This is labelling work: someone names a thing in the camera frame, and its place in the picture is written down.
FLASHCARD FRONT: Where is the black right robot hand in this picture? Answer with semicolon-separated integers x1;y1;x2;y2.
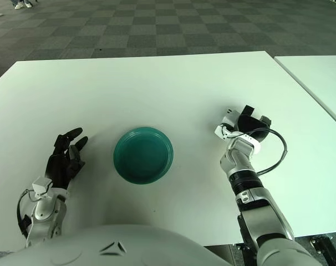
233;105;272;144

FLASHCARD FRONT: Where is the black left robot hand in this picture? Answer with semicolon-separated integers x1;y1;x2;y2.
44;127;89;191

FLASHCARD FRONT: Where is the white charger block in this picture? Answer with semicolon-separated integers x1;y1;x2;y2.
222;108;241;130

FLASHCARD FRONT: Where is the green round plate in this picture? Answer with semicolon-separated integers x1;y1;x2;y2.
113;127;175;186

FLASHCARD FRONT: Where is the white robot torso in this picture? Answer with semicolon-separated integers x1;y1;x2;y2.
0;223;232;266

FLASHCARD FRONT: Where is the black table foot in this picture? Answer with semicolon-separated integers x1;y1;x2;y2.
309;236;336;266

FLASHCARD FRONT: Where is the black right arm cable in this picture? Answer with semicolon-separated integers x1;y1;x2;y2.
251;129;288;176

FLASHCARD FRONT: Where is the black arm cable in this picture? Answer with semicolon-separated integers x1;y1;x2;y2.
251;129;288;176
17;189;37;241

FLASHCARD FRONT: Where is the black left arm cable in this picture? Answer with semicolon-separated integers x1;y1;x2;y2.
17;189;37;241

